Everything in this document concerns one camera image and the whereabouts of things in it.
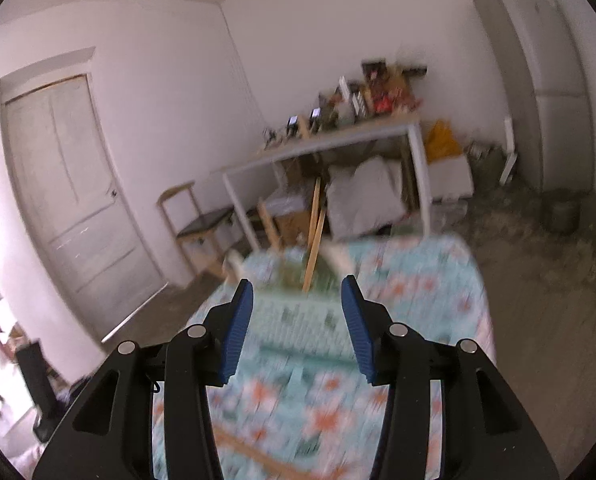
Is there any clutter of boxes and jars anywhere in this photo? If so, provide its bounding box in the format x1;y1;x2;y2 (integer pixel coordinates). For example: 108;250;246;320
263;60;429;143

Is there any yellow plastic bag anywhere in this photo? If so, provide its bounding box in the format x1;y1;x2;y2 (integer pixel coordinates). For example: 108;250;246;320
423;119;465;163

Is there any white pillow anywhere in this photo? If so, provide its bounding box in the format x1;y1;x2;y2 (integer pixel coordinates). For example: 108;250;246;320
325;156;409;241

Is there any grey refrigerator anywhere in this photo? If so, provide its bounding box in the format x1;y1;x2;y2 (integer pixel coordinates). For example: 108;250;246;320
473;0;596;193

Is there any white panelled door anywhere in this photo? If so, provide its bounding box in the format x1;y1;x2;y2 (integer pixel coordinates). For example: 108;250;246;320
0;74;169;301

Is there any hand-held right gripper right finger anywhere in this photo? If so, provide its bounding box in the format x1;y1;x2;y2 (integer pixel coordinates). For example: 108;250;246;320
340;275;561;480

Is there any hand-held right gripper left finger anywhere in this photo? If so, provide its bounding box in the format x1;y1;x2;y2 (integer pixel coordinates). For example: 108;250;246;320
32;279;255;480

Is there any white plastic spatula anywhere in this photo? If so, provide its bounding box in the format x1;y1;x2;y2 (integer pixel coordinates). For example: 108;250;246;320
325;245;359;278

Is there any floral blanket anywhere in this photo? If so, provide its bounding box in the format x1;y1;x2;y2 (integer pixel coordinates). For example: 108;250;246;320
150;234;496;480

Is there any wooden chair with black seat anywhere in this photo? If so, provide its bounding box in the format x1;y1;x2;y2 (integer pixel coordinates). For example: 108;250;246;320
157;181;239;278

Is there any white narrow board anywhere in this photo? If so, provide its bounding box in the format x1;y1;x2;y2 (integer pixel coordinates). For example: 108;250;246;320
498;116;519;186

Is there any metal bin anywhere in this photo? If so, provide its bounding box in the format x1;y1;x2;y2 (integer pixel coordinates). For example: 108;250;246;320
540;187;581;233

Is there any white-framed wooden-top table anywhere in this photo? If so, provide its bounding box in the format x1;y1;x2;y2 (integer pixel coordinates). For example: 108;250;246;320
222;112;434;253

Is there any brown cardboard box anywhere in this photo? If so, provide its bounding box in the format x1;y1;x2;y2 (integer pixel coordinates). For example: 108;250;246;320
258;195;314;251

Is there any olive cloth bag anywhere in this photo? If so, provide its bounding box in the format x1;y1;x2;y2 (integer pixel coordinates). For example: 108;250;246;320
465;140;509;191

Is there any single wooden chopstick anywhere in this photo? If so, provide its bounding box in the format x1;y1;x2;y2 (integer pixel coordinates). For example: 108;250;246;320
213;427;304;478

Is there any green plastic utensil basket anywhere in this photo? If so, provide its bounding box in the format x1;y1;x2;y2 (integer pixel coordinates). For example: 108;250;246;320
245;255;361;366

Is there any white cardboard box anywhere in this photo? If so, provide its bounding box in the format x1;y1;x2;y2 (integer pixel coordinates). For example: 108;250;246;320
425;152;475;201

